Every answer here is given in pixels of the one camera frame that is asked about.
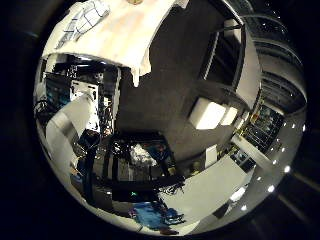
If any white checked cloth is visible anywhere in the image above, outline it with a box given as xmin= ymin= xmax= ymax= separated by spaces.
xmin=55 ymin=0 xmax=112 ymax=50

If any black equipment cart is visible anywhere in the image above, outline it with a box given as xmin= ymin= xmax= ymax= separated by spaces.
xmin=104 ymin=132 xmax=183 ymax=203

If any large white box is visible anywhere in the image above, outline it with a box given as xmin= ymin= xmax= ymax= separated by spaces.
xmin=188 ymin=97 xmax=228 ymax=131

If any small white box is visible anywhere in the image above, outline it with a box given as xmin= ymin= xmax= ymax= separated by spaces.
xmin=219 ymin=106 xmax=240 ymax=127

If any white side table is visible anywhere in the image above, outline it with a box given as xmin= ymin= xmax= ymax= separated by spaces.
xmin=159 ymin=154 xmax=255 ymax=228

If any white computer case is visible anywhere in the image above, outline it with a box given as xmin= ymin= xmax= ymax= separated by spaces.
xmin=70 ymin=79 xmax=100 ymax=132

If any blue plastic sheet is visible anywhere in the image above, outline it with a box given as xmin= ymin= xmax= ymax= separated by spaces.
xmin=130 ymin=200 xmax=186 ymax=232

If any storage rack with bins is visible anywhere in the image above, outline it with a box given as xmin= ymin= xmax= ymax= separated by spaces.
xmin=239 ymin=104 xmax=287 ymax=155

